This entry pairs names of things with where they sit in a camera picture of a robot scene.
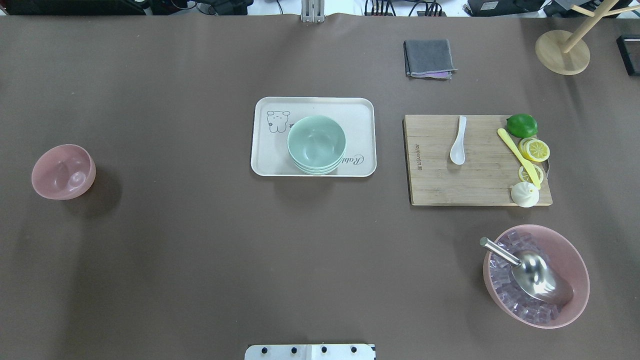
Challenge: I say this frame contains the lower lemon slice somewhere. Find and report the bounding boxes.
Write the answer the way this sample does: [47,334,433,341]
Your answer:
[518,164,546,183]

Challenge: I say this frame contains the wooden cup tree stand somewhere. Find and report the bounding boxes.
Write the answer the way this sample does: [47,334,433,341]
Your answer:
[535,0,640,76]

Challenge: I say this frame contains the yellow plastic knife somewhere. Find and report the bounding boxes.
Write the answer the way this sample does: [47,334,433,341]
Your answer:
[496,128,542,190]

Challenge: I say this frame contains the white ceramic spoon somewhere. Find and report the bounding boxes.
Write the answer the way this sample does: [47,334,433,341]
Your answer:
[449,115,467,166]

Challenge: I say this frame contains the large pink bowl with ice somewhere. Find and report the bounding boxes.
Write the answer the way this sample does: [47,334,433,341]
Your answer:
[482,224,590,329]

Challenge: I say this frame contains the metal ice scoop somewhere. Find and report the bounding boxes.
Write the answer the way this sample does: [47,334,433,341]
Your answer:
[478,237,574,306]

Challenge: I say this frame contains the grey folded cloth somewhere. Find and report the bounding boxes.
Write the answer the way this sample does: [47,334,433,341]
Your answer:
[403,39,457,80]

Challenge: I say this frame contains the mint green bowl stack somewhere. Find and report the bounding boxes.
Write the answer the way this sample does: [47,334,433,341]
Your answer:
[286,115,346,175]

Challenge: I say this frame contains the bamboo cutting board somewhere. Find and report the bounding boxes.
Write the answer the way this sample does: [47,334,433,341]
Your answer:
[403,114,521,207]

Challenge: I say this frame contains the upper lemon slice stack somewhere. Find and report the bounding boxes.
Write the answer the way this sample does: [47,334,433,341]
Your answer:
[518,137,550,163]

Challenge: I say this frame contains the white steamed bun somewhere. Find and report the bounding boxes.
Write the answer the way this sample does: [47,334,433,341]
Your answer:
[510,181,540,208]

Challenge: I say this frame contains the small pink bowl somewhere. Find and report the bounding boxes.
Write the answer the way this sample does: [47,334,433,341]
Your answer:
[30,144,97,200]

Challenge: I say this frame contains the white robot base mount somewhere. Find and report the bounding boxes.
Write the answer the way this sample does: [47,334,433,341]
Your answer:
[244,343,377,360]

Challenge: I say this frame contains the green lime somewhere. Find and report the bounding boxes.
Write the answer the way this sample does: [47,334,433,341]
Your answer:
[506,113,538,139]

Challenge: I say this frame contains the cream rabbit tray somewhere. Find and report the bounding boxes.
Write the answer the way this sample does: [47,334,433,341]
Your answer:
[250,96,377,178]

